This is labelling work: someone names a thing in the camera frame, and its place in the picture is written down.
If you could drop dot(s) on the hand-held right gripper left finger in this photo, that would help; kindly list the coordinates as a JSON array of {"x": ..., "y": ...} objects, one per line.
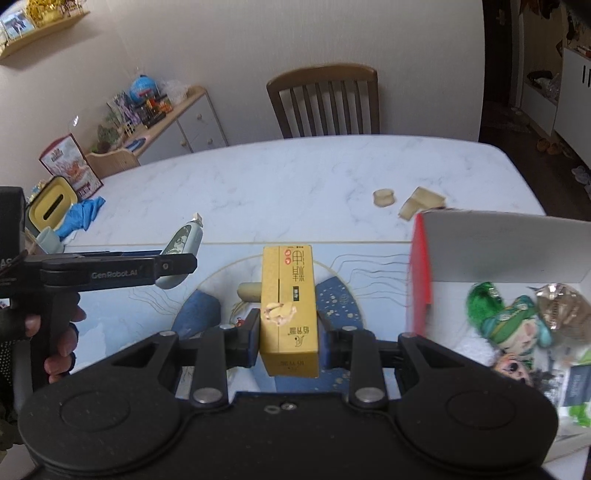
[{"x": 254, "y": 339}]

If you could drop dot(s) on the red printed paper bag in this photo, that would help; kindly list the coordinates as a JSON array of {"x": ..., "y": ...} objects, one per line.
[{"x": 69, "y": 166}]

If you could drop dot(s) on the blue printed table mat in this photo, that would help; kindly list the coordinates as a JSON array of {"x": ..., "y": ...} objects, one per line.
[{"x": 138, "y": 314}]

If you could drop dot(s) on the yellow carton box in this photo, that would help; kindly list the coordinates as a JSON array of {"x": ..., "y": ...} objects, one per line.
[{"x": 288, "y": 300}]

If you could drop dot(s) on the white lower cabinet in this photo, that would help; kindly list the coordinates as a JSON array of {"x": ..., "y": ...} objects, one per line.
[{"x": 575, "y": 115}]

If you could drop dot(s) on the pale green oval case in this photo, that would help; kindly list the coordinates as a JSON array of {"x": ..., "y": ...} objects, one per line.
[{"x": 184, "y": 240}]

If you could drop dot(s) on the green tissue box yellow lid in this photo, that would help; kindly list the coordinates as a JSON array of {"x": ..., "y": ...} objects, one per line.
[{"x": 51, "y": 203}]

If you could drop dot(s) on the white low shelf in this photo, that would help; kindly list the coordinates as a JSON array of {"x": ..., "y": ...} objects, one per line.
[{"x": 538, "y": 110}]

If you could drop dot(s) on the angled wooden piece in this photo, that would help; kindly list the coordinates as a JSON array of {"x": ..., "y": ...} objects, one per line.
[{"x": 422, "y": 201}]

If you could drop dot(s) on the gold ornament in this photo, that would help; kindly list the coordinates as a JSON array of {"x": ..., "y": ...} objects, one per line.
[{"x": 51, "y": 9}]

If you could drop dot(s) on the stack of dark boxes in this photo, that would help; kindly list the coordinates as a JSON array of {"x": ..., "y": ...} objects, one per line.
[{"x": 152, "y": 110}]

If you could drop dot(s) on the small potted plant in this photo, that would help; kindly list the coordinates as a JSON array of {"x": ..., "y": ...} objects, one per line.
[{"x": 107, "y": 136}]

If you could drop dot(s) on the blue cloth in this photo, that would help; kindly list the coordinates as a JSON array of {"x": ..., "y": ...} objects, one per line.
[{"x": 85, "y": 214}]

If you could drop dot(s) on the round cartoon badge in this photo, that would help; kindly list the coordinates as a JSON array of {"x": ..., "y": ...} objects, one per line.
[{"x": 512, "y": 368}]

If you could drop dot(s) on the person's left hand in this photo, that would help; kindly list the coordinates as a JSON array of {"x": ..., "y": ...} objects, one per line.
[{"x": 60, "y": 367}]

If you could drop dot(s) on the round wooden piece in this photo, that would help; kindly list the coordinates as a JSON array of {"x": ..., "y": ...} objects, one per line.
[{"x": 384, "y": 197}]

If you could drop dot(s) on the wooden chair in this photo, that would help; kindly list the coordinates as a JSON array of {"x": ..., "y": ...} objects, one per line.
[{"x": 323, "y": 74}]

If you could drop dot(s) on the blue round toy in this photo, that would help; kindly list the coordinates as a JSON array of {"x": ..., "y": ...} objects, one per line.
[{"x": 144, "y": 87}]

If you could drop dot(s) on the pale green cup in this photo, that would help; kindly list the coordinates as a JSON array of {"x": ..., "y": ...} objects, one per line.
[{"x": 48, "y": 240}]

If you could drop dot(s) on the clear crinkled plastic bag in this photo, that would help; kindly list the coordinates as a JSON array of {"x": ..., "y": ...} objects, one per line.
[{"x": 561, "y": 304}]

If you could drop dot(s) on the framed photo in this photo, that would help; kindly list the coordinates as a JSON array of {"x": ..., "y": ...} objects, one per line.
[{"x": 18, "y": 24}]

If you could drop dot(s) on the green shiny wrapped ball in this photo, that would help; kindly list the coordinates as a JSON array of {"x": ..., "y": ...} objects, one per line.
[{"x": 485, "y": 300}]

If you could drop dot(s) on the white sideboard wooden top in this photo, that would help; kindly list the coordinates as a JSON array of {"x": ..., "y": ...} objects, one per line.
[{"x": 194, "y": 129}]

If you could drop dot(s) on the purple printed packets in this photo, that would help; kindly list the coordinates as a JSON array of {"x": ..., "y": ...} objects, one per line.
[{"x": 121, "y": 108}]

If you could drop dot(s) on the red cardboard box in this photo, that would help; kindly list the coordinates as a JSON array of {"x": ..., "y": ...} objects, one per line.
[{"x": 498, "y": 249}]

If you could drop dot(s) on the wooden wall shelf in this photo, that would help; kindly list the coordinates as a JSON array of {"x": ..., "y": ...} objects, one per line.
[{"x": 46, "y": 41}]

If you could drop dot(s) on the beige cylinder piece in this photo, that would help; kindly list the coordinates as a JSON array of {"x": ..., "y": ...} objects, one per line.
[{"x": 249, "y": 292}]

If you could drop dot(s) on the teal cartoon toy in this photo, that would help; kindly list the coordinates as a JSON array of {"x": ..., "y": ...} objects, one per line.
[{"x": 526, "y": 323}]

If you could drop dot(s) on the dark blue card packet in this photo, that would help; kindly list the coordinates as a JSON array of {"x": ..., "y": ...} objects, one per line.
[{"x": 572, "y": 387}]

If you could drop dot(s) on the green white packet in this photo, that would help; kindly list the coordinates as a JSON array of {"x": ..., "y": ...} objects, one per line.
[{"x": 579, "y": 414}]

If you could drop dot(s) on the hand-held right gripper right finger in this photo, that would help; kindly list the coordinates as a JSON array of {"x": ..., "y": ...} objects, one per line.
[{"x": 325, "y": 350}]

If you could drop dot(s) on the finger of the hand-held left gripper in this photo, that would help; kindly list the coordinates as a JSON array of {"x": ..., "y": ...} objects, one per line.
[{"x": 178, "y": 266}]

